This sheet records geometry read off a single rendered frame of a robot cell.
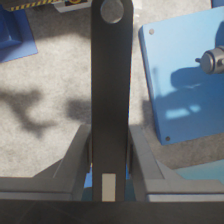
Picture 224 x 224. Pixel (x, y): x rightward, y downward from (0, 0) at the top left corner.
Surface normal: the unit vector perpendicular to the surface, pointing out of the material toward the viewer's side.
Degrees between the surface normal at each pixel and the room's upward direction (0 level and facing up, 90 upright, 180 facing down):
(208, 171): 90
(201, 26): 0
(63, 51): 0
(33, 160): 0
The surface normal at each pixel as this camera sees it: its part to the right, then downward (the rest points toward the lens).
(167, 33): 0.00, 0.28
